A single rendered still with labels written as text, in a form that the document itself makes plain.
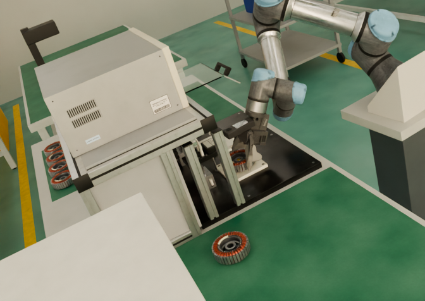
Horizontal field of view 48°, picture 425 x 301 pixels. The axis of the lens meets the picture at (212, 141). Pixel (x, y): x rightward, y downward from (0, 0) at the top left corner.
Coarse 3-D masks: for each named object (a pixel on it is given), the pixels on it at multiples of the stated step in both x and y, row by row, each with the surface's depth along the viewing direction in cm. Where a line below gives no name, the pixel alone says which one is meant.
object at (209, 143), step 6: (210, 138) 172; (204, 144) 170; (210, 144) 168; (204, 150) 171; (210, 150) 167; (198, 156) 168; (204, 156) 167; (210, 156) 167; (186, 162) 167; (204, 174) 170
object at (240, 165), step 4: (232, 152) 180; (236, 152) 179; (240, 152) 179; (244, 152) 178; (232, 156) 178; (236, 156) 179; (240, 156) 179; (244, 156) 179; (232, 160) 179; (236, 160) 176; (240, 160) 175; (244, 160) 172; (236, 164) 172; (240, 164) 171; (244, 164) 171; (252, 164) 174; (236, 168) 172; (240, 168) 172; (244, 168) 172; (236, 172) 173
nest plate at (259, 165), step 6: (234, 162) 181; (258, 162) 176; (264, 162) 174; (222, 168) 179; (252, 168) 173; (258, 168) 172; (222, 174) 177; (240, 174) 172; (246, 174) 171; (252, 174) 172
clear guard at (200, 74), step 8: (200, 64) 201; (184, 72) 198; (192, 72) 195; (200, 72) 192; (208, 72) 190; (216, 72) 187; (184, 80) 190; (192, 80) 187; (200, 80) 184; (208, 80) 182; (184, 88) 182; (192, 88) 180
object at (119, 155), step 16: (176, 112) 151; (192, 112) 148; (208, 112) 144; (144, 128) 148; (160, 128) 144; (176, 128) 141; (192, 128) 140; (208, 128) 142; (64, 144) 156; (112, 144) 145; (128, 144) 141; (144, 144) 138; (160, 144) 138; (176, 144) 140; (80, 160) 141; (96, 160) 138; (112, 160) 135; (128, 160) 136; (144, 160) 138; (80, 176) 132; (96, 176) 134; (112, 176) 136; (80, 192) 134
